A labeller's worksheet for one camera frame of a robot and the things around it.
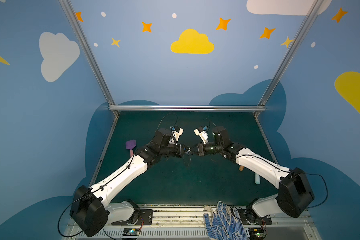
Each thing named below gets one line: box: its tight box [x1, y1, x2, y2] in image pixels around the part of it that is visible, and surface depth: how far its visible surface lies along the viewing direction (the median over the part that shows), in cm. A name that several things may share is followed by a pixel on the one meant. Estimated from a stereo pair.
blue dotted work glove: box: [203, 201, 248, 240], surface depth 73 cm
